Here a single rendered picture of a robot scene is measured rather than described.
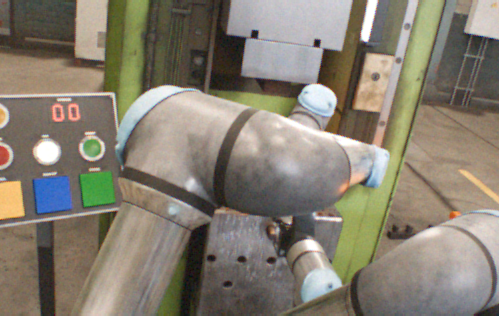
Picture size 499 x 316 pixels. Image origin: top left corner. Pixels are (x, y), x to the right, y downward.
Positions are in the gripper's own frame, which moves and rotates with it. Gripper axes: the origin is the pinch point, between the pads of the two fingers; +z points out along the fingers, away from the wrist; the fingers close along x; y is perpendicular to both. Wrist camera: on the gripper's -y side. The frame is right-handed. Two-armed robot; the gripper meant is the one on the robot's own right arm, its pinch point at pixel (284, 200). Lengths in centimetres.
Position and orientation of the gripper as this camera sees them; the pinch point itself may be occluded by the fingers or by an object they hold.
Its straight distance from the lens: 113.4
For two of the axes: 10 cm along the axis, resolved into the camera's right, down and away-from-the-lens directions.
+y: -1.4, 9.2, 3.5
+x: 9.8, 0.7, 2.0
